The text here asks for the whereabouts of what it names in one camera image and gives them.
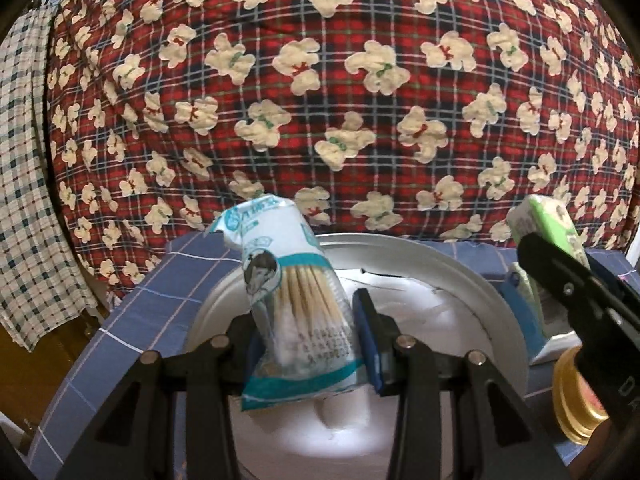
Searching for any red plaid teddy bear blanket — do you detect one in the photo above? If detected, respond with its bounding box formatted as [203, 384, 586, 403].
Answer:
[47, 0, 639, 295]

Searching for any green pocket tissue pack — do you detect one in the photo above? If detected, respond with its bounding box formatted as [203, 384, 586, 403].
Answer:
[502, 194, 590, 364]

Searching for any cotton swab bag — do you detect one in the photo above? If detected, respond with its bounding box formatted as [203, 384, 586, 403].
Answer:
[210, 194, 367, 411]

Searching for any round gold pink tin lid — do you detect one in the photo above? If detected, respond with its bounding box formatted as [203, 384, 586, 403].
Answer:
[552, 347, 608, 445]

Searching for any round metal tin container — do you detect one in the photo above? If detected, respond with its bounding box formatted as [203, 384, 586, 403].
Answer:
[184, 231, 531, 480]

